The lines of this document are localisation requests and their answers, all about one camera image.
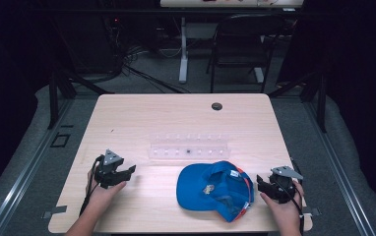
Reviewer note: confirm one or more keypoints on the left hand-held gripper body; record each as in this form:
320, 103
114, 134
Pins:
108, 168

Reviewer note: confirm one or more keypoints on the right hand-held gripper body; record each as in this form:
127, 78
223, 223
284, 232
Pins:
282, 185

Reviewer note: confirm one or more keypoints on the blue baseball cap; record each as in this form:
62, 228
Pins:
214, 190

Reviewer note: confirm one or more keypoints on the person's right hand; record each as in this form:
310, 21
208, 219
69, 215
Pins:
284, 211

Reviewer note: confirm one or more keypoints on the person's left hand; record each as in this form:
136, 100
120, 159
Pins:
105, 195

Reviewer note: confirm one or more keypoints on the grey tape strip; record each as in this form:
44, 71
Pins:
312, 211
55, 211

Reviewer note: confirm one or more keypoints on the black tape square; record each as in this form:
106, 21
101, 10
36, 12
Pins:
60, 140

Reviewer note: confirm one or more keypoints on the clear plastic rack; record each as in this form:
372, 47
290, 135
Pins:
189, 147

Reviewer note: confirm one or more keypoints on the dark round table grommet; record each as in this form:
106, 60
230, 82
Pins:
217, 106

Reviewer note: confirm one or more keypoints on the black metal stand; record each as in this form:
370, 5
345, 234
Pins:
320, 98
54, 98

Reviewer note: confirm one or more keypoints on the white desk with legs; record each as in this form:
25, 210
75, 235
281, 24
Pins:
183, 49

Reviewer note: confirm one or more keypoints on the black folding chair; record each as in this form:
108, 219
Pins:
241, 49

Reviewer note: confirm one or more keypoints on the aluminium floor rail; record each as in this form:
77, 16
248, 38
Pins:
340, 170
28, 167

